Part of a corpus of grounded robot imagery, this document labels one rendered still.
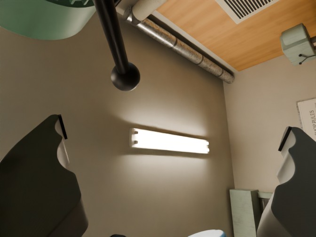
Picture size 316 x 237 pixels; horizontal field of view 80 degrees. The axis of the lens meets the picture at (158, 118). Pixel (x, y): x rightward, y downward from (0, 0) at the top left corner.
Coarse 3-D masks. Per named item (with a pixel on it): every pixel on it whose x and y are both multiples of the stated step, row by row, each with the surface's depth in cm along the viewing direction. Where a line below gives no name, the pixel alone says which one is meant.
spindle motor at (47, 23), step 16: (0, 0) 20; (16, 0) 20; (32, 0) 20; (48, 0) 20; (64, 0) 21; (80, 0) 22; (0, 16) 22; (16, 16) 22; (32, 16) 22; (48, 16) 22; (64, 16) 23; (80, 16) 25; (16, 32) 24; (32, 32) 24; (48, 32) 25; (64, 32) 27
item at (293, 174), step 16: (288, 128) 10; (288, 144) 10; (304, 144) 9; (288, 160) 8; (304, 160) 8; (288, 176) 8; (304, 176) 7; (288, 192) 7; (304, 192) 7; (272, 208) 6; (288, 208) 6; (304, 208) 6; (272, 224) 6; (288, 224) 6; (304, 224) 6
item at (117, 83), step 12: (96, 0) 13; (108, 0) 13; (108, 12) 13; (108, 24) 14; (108, 36) 16; (120, 36) 16; (120, 48) 17; (120, 60) 19; (120, 72) 21; (132, 72) 21; (120, 84) 22; (132, 84) 22
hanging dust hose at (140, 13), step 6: (144, 0) 173; (150, 0) 169; (156, 0) 168; (162, 0) 167; (138, 6) 179; (144, 6) 175; (150, 6) 173; (156, 6) 173; (138, 12) 182; (144, 12) 180; (150, 12) 182; (138, 18) 188; (144, 18) 190
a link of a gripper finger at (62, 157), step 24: (48, 120) 10; (24, 144) 8; (48, 144) 8; (0, 168) 7; (24, 168) 7; (48, 168) 7; (0, 192) 6; (24, 192) 6; (48, 192) 6; (72, 192) 6; (0, 216) 6; (24, 216) 6; (48, 216) 6; (72, 216) 6
